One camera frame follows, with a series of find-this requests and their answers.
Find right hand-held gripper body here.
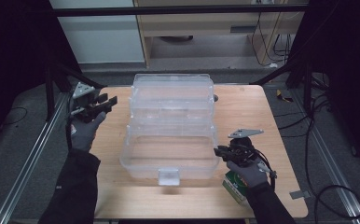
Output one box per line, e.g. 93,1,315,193
222,128,265,168

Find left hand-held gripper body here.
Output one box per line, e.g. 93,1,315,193
69,81,108,124

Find person's right hand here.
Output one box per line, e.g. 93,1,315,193
225,156,270,189

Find person's left hand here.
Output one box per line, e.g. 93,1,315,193
64,110,107,154

